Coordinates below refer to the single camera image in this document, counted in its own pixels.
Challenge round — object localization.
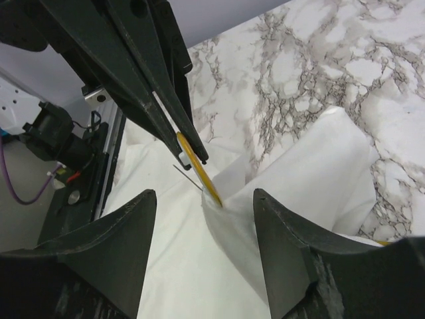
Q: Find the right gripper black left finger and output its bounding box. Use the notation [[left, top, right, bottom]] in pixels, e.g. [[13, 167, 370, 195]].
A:
[[1, 189, 157, 318]]

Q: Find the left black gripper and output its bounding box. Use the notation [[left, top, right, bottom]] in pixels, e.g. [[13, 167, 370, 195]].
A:
[[1, 1, 209, 164]]

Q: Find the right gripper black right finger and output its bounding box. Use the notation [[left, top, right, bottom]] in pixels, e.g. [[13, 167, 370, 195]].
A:
[[253, 189, 424, 318]]

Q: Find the white t-shirt with flower print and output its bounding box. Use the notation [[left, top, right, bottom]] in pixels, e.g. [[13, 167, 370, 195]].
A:
[[106, 106, 376, 318]]

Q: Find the small yellow tag piece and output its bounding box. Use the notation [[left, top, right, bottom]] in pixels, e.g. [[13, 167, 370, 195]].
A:
[[376, 241, 392, 247]]

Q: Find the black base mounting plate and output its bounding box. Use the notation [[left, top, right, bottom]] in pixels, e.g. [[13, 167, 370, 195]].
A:
[[37, 118, 126, 244]]

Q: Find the aluminium rail frame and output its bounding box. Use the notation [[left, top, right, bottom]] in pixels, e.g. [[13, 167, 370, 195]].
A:
[[84, 88, 126, 219]]

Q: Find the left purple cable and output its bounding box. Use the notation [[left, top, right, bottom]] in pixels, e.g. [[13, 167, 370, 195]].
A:
[[0, 136, 56, 206]]

